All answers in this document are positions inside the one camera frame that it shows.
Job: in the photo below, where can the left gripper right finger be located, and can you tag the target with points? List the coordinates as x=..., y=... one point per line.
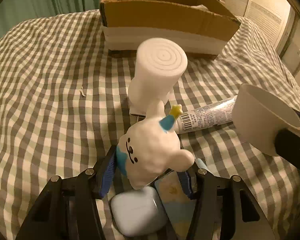
x=226, y=198

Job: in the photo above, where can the white tape roll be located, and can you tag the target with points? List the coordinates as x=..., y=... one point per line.
x=259, y=115

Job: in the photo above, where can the white earbuds case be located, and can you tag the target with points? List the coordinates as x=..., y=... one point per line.
x=138, y=212

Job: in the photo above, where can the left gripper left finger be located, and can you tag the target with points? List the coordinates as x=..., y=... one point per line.
x=66, y=208

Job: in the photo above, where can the white mesh cloth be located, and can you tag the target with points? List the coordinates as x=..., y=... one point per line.
x=200, y=7

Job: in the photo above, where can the blue card pack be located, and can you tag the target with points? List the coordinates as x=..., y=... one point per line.
x=179, y=192

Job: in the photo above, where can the open cardboard box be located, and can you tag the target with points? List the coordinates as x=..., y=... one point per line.
x=127, y=23

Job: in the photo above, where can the white louvered wardrobe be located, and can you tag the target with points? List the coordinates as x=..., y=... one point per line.
x=270, y=16

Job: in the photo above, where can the white cotton pad roll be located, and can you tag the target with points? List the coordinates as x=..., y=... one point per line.
x=159, y=65

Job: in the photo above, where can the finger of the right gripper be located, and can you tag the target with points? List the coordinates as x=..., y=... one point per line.
x=287, y=145

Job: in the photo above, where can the white cream tube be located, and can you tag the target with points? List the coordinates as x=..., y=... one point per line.
x=205, y=117

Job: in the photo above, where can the white plush toy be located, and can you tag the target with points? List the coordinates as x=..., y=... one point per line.
x=151, y=146

